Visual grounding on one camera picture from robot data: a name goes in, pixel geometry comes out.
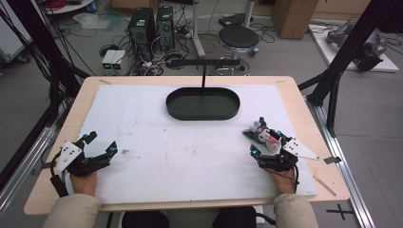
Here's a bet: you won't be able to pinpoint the black computer tower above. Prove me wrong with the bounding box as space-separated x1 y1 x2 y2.
127 7 157 61
155 5 176 52

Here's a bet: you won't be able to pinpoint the person's leg dark trousers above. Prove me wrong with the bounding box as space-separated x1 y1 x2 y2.
211 205 259 228
121 210 171 228

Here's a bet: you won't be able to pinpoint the white foam mat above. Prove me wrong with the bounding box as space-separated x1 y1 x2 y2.
65 83 318 206

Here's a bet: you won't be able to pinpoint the brown cardboard box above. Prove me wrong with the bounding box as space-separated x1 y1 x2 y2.
271 0 320 40

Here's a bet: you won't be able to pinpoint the grey robot part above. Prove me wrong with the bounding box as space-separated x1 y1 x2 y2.
325 22 388 72

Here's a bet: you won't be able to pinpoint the black frame with cables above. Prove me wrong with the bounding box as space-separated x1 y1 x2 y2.
0 0 91 128

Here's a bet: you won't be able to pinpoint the flat black pad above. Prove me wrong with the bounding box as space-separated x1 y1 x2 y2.
218 12 255 28

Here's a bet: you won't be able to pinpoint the clear plastic bag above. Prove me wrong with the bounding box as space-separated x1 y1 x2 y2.
72 11 124 32

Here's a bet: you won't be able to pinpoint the grey tape piece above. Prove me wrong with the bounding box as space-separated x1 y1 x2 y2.
323 155 343 165

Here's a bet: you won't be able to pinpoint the white power supply box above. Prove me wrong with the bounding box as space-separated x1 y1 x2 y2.
110 49 127 72
101 49 117 72

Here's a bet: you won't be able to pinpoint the black oval tray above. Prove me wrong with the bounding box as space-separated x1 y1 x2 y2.
165 86 241 122

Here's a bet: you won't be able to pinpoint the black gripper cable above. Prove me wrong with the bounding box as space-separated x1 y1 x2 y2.
49 151 70 198
292 163 300 195

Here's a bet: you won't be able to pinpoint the black T-shaped stand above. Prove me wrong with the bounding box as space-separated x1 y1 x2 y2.
170 58 241 89

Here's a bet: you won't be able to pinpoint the white board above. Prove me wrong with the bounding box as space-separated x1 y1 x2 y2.
308 23 400 74

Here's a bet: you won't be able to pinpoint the black round stool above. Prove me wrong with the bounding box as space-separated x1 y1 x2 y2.
217 24 260 76

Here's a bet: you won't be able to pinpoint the person's right hand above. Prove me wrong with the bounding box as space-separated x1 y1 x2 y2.
265 166 297 196

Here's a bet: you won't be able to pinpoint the person's left hand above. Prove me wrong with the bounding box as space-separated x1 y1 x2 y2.
69 171 98 198

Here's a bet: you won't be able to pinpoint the black and white plush toy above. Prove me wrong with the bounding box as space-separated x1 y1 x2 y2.
242 116 283 154

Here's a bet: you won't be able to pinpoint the aluminium rail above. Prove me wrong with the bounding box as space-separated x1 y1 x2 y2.
306 95 377 228
0 125 59 211

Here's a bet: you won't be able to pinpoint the round white table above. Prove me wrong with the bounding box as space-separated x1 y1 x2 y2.
40 0 97 15

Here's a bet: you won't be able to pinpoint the white desk leg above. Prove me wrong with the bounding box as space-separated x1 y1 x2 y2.
190 0 207 59

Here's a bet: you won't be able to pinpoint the thin wooden stick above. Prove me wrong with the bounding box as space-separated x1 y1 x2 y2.
313 175 337 198

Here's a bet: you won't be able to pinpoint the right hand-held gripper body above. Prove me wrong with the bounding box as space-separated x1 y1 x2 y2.
257 135 320 173

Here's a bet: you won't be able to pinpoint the black metal frame strut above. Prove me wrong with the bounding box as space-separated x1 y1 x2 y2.
297 0 403 138

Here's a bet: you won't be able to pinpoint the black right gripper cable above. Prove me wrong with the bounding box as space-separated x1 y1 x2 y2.
292 163 300 195

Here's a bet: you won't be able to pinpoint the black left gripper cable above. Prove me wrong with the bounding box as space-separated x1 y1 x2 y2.
49 151 70 198

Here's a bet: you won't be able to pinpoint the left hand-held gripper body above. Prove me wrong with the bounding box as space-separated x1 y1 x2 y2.
56 138 112 178

